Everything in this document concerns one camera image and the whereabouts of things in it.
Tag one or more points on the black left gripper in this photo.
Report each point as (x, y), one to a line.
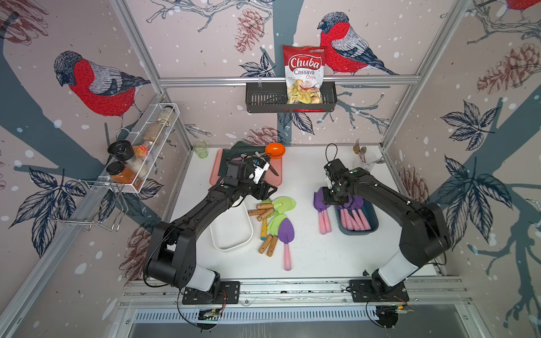
(264, 195)

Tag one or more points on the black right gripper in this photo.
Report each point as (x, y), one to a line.
(327, 202)

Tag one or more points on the purple shovel pink handle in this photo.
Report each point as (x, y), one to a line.
(358, 215)
(286, 235)
(321, 207)
(344, 219)

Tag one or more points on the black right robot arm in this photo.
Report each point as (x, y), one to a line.
(424, 235)

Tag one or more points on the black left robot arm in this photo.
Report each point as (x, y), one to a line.
(172, 252)

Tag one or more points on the teal storage tray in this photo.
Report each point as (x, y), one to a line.
(370, 214)

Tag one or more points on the white storage tray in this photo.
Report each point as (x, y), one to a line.
(232, 229)

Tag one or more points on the dark green cloth napkin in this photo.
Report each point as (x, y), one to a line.
(236, 150)

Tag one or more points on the pink cutting board tray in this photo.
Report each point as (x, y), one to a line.
(269, 176)

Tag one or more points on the clear glass with cutlery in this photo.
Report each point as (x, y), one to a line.
(367, 159)

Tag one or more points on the small green glass cup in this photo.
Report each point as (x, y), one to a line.
(200, 149)

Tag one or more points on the orange plastic bowl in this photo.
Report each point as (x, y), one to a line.
(275, 150)

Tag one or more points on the orange spice jar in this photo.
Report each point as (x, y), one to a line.
(122, 174)

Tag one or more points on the black lid spice jar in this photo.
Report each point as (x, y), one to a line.
(121, 150)

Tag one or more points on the Chuba cassava chips bag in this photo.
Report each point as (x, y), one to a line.
(304, 73)

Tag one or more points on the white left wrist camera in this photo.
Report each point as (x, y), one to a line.
(260, 167)

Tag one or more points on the green shovel wooden handle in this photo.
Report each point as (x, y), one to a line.
(271, 208)
(269, 244)

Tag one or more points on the green shovel yellow handle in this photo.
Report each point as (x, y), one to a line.
(264, 229)

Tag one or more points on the purple shovel front pink handle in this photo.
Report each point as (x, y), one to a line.
(286, 235)

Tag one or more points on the black wire wall basket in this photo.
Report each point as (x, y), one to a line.
(272, 98)

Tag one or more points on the white wire spice rack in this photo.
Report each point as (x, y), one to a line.
(147, 142)

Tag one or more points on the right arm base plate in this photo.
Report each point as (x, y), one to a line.
(365, 290)

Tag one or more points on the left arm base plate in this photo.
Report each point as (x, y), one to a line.
(227, 292)

